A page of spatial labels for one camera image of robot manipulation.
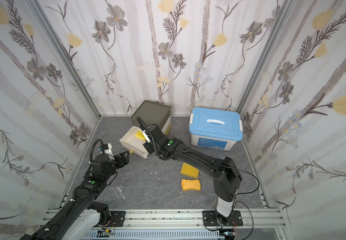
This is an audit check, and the orange bone-shaped sponge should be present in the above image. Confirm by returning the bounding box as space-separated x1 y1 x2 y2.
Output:
181 179 201 191

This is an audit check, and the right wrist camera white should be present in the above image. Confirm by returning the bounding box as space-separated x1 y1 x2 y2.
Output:
141 130 151 143

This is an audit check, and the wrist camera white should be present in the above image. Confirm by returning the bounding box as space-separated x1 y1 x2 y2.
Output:
141 130 151 143
101 144 113 156

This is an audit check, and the white slotted cable duct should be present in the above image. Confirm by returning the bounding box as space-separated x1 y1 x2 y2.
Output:
81 229 225 240

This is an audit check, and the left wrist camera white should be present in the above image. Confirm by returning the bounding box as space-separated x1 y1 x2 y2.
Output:
101 144 113 156

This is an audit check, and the olive three-drawer cabinet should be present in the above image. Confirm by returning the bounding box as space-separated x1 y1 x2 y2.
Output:
131 100 171 135

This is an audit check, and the white drawer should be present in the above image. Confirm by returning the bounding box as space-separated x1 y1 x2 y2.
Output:
120 126 149 159

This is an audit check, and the bright yellow thin sponge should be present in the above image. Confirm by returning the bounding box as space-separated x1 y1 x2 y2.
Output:
134 130 146 141

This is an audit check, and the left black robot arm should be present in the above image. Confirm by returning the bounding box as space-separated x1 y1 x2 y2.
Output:
21 139 130 240

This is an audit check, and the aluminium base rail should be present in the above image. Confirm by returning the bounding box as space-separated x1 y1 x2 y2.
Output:
40 208 287 240

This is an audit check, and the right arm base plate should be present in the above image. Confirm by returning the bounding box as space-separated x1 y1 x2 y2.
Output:
202 210 243 227

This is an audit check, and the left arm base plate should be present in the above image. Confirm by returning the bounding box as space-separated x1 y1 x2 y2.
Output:
100 211 126 228

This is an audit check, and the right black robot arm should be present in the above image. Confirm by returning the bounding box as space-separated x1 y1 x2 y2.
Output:
136 117 259 220

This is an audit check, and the blue lidded storage box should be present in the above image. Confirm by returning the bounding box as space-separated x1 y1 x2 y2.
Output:
189 107 243 151

